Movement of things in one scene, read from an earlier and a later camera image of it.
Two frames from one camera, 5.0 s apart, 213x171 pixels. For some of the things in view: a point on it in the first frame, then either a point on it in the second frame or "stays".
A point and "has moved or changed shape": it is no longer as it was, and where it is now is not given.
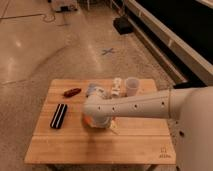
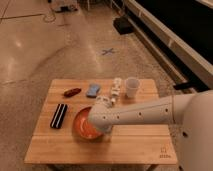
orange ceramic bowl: x=88 y=120 has moved or changed shape
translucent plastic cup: x=132 y=84 stays
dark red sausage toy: x=72 y=92 stays
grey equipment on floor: x=66 y=8 stays
